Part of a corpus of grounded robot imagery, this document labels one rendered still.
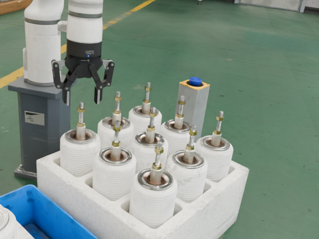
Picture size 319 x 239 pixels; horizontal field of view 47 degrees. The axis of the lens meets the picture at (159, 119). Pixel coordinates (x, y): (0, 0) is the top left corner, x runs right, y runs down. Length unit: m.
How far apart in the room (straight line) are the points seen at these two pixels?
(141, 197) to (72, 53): 0.33
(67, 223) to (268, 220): 0.58
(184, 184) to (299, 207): 0.52
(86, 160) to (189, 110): 0.39
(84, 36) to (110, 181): 0.31
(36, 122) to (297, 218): 0.82
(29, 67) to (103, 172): 0.40
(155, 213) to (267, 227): 0.45
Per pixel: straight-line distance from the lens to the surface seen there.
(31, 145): 1.15
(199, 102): 1.14
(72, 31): 0.80
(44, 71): 1.06
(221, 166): 0.94
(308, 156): 1.58
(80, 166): 0.90
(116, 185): 0.83
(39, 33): 1.03
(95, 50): 0.81
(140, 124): 1.03
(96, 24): 0.79
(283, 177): 1.39
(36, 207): 1.00
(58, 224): 0.94
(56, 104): 1.07
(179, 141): 0.97
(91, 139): 0.90
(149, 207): 0.76
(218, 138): 0.93
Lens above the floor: 0.70
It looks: 26 degrees down
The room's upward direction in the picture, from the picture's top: 7 degrees clockwise
